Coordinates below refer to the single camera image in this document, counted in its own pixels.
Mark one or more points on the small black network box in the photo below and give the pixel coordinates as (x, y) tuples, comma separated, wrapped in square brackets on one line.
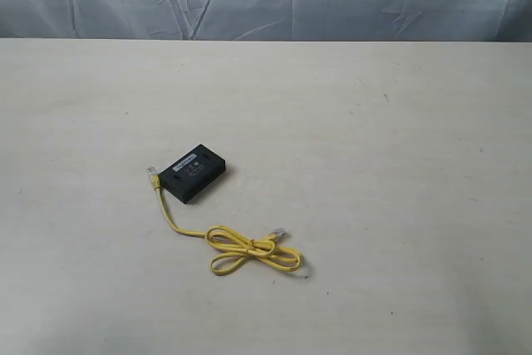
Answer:
[(192, 173)]

